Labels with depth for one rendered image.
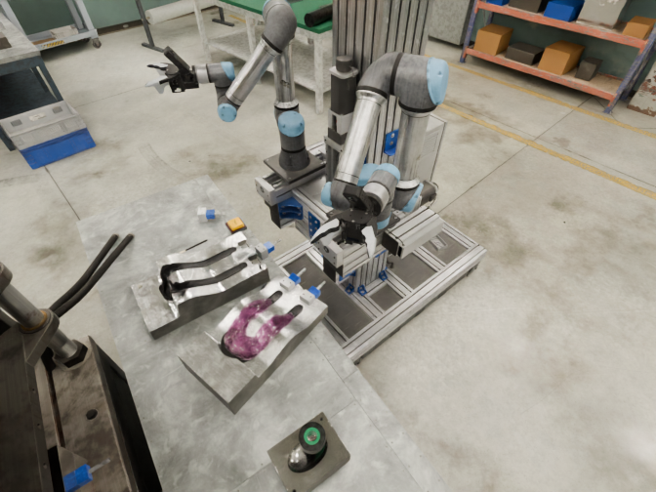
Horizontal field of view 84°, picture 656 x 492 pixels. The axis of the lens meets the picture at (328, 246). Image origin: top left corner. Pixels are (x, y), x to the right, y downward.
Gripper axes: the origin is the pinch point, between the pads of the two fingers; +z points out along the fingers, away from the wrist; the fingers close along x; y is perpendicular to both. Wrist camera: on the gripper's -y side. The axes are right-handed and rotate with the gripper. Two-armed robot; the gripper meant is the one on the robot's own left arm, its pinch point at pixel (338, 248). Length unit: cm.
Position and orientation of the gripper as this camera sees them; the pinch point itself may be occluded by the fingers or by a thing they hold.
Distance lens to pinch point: 83.3
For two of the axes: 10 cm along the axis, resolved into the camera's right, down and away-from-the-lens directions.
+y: 1.2, 7.1, 6.9
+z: -4.3, 6.7, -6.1
